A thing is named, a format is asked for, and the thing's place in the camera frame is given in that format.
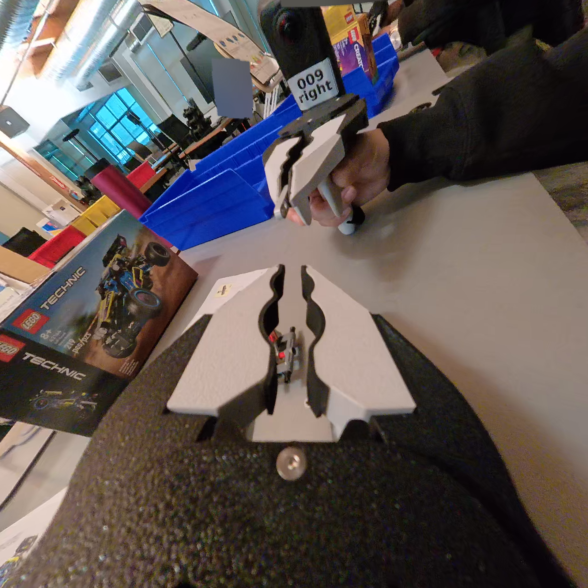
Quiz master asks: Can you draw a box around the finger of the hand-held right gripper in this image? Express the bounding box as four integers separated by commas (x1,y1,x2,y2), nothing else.
288,114,347,227
263,133,305,220

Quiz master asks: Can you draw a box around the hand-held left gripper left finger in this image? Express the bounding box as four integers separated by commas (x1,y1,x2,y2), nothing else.
166,264,286,443

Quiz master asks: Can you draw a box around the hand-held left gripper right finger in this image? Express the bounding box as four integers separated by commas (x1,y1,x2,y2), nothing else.
301,264,417,443

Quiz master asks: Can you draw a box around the partly built toy car chassis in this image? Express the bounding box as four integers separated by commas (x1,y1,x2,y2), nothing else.
270,327,305,384

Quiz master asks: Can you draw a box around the person's right forearm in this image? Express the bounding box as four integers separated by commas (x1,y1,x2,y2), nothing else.
377,25,588,194

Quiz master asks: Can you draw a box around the toy car set box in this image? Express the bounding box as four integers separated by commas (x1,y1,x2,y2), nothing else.
0,209,199,437

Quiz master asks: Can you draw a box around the person's right hand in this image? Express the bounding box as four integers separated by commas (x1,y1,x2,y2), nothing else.
308,128,392,228

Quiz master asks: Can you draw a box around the yellow toy box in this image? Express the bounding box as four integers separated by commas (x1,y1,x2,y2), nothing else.
322,6,370,47

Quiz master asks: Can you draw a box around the purple toy box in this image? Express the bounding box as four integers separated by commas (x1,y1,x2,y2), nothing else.
332,25,378,83

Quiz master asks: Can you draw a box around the blue bin with toy boxes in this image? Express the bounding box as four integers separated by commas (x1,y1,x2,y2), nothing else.
341,32,400,119

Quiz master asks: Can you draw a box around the red storage bin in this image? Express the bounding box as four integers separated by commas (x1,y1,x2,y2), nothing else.
126,162,159,190
28,225,88,269

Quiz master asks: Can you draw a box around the maroon cylinder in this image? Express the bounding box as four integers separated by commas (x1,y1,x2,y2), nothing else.
91,164,153,221

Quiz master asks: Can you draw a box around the yellow storage bin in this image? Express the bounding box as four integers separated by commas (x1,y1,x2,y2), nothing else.
69,195,124,236

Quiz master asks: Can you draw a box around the brown cardboard box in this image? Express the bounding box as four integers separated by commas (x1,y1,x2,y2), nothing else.
0,246,52,285

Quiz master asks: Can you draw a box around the black hanging speaker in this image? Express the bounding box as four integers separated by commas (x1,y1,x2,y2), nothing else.
0,105,29,138

